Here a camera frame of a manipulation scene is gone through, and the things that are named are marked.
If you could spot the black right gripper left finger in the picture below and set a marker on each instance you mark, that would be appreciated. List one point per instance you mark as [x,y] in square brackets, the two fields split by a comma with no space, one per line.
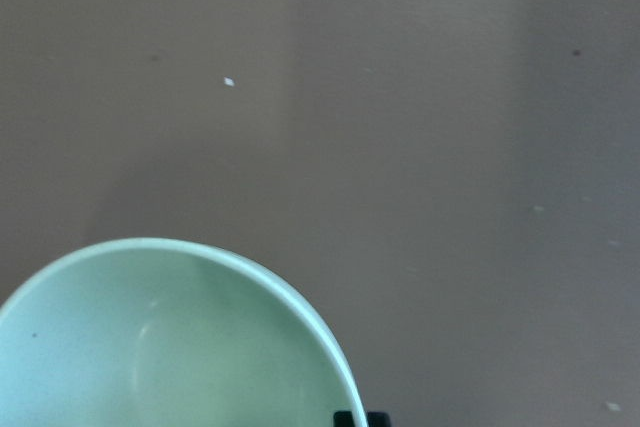
[343,419]

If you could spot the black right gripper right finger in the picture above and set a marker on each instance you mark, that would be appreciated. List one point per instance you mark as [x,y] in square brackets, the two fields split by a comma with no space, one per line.
[378,419]

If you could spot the light green bowl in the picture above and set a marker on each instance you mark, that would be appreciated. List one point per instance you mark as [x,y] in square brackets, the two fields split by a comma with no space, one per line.
[160,332]

